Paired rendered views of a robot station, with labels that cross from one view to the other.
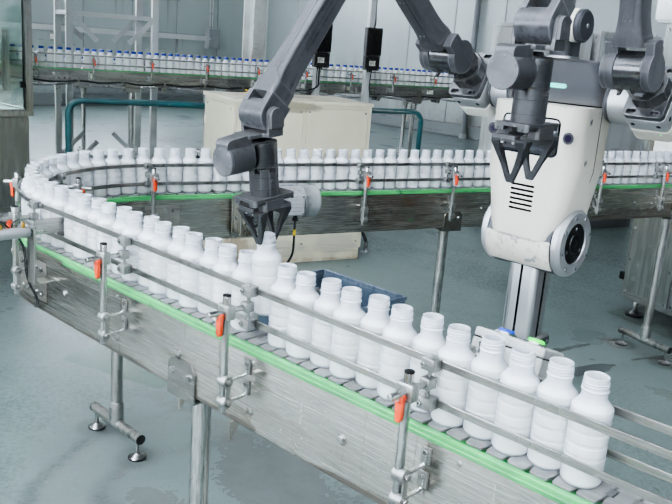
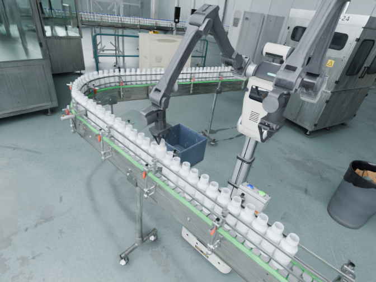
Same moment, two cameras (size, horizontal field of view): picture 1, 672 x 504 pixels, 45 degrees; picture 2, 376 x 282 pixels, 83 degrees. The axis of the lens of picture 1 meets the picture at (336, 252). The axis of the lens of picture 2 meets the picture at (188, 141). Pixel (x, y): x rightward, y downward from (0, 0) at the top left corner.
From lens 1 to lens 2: 0.65 m
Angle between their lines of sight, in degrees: 18
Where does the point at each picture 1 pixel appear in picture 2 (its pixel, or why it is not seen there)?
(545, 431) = (268, 247)
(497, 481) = (247, 257)
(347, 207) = (186, 87)
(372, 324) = (202, 187)
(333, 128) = not seen: hidden behind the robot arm
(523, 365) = (263, 224)
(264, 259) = (160, 150)
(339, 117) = not seen: hidden behind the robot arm
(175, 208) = (129, 90)
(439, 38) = (230, 54)
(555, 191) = not seen: hidden behind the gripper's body
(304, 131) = (171, 48)
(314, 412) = (178, 207)
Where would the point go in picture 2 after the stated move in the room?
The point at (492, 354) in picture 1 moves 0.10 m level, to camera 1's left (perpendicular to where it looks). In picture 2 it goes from (249, 214) to (225, 212)
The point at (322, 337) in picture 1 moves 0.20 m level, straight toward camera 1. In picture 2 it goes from (182, 183) to (182, 216)
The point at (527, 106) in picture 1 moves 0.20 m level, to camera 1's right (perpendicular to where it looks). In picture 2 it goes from (276, 114) to (327, 120)
